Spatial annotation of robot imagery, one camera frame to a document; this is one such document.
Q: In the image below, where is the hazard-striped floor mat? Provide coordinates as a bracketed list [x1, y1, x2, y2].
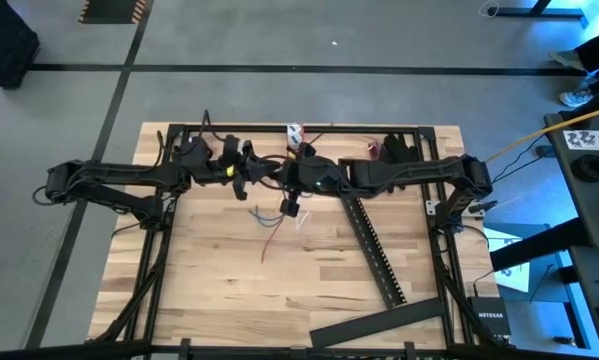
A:
[77, 0, 148, 25]

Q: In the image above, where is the black duct cover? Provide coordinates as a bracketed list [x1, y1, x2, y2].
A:
[308, 296, 446, 349]

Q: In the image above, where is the black cable coil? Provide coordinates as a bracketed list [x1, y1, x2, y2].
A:
[571, 153, 599, 184]

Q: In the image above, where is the red label dispenser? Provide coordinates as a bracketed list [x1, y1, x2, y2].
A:
[286, 123, 308, 154]

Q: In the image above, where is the black glove red cuff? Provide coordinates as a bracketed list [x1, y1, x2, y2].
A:
[383, 132, 420, 164]
[367, 141, 395, 164]

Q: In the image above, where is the black Netgear switch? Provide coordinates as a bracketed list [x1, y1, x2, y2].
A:
[467, 295, 513, 339]

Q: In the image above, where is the black slotted cable duct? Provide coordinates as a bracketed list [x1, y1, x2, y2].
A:
[339, 192, 408, 309]

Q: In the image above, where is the yellow hanging cord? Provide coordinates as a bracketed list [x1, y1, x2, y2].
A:
[483, 103, 599, 164]

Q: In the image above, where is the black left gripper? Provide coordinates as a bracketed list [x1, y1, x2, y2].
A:
[218, 134, 275, 201]

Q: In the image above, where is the black crate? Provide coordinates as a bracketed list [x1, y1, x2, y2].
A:
[0, 0, 41, 91]

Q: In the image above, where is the black desk leg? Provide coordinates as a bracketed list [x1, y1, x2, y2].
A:
[487, 0, 590, 24]

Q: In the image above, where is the black desk with white label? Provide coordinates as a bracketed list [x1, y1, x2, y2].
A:
[543, 110, 599, 251]

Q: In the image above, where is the blue cable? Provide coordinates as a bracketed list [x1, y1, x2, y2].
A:
[247, 204, 286, 229]

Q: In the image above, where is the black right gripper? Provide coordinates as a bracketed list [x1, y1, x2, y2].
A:
[273, 142, 316, 217]

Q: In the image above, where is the black aluminium table frame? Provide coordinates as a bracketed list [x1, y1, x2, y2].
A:
[0, 122, 599, 360]

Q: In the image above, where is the red cable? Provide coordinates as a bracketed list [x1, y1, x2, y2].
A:
[259, 215, 286, 265]

